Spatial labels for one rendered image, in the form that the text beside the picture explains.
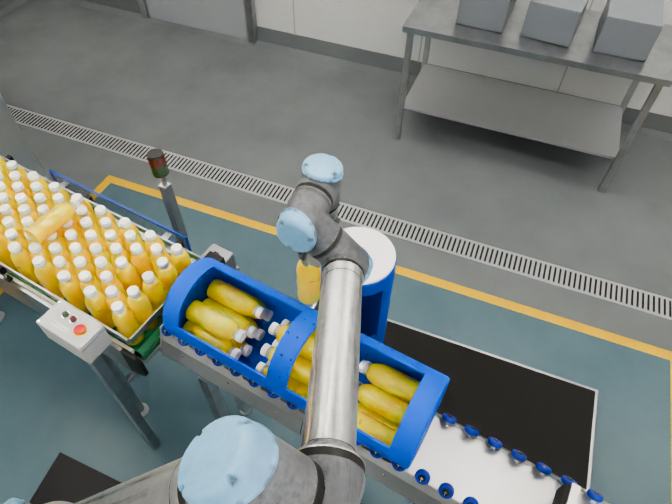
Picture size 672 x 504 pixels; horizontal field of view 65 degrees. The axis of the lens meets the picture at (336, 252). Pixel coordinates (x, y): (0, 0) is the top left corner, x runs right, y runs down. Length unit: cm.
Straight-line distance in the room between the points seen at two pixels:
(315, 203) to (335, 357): 34
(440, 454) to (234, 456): 116
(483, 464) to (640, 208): 275
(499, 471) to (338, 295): 94
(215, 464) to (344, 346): 35
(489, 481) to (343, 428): 98
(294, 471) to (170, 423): 218
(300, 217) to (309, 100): 349
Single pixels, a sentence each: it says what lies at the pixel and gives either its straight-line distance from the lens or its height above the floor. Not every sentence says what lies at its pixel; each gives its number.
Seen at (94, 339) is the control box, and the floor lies 108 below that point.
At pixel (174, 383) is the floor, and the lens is 295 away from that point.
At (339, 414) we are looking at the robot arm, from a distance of 85.
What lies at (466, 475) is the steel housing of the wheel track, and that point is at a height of 93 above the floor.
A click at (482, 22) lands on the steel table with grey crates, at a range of 370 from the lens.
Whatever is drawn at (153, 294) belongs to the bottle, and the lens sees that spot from 196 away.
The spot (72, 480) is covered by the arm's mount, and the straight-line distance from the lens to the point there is 146.
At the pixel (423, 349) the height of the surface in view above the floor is 15.
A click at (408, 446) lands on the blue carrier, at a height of 117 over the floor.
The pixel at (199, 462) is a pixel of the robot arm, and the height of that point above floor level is 190.
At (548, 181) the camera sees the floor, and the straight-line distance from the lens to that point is 409.
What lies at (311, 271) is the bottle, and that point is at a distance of 146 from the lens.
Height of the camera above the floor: 257
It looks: 51 degrees down
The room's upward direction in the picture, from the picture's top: 1 degrees clockwise
